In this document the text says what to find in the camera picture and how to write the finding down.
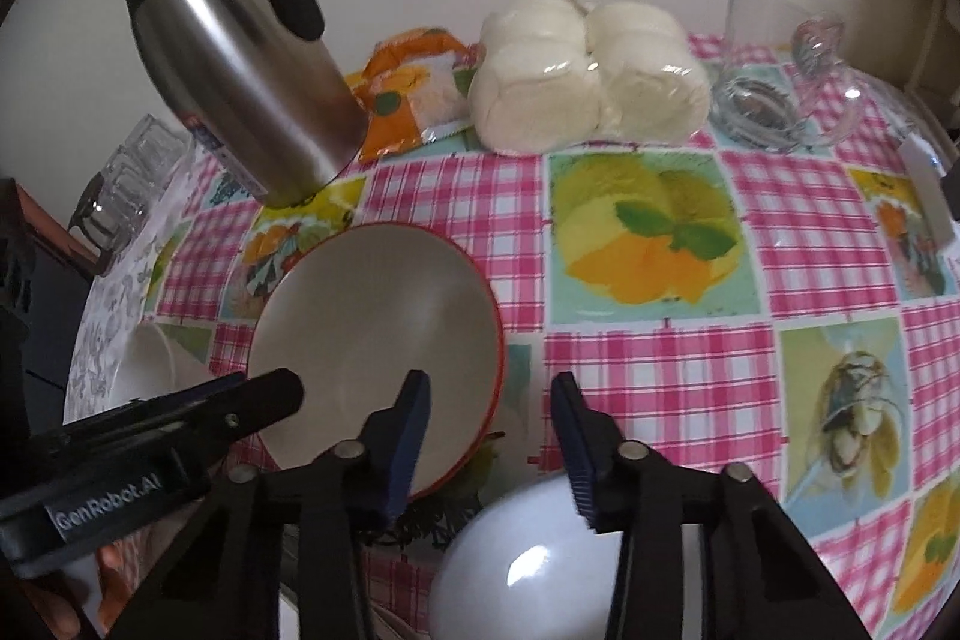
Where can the strawberry pattern bowl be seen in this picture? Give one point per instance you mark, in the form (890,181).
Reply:
(358,313)

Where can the small white bowl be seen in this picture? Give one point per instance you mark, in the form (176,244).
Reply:
(528,566)

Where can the clear glass mug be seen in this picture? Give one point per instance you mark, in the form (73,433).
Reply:
(782,85)

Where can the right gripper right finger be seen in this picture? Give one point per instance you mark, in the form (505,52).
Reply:
(702,555)

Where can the orange snack packet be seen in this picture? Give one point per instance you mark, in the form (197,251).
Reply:
(414,89)

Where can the grey floral towel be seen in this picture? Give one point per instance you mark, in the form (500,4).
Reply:
(116,300)

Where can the stainless steel thermos jug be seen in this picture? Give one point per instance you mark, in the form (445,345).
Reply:
(255,85)

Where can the white square bowl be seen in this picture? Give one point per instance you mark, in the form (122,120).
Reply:
(153,365)

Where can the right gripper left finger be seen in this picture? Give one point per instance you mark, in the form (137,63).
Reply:
(220,576)

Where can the clear drinking glass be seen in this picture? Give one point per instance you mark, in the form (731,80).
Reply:
(132,185)
(156,148)

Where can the bag of steamed buns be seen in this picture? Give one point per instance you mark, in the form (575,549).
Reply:
(559,73)

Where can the pink checkered tablecloth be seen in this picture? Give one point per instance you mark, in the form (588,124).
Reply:
(792,310)

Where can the glass teapot black handle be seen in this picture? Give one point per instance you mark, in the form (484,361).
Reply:
(101,223)

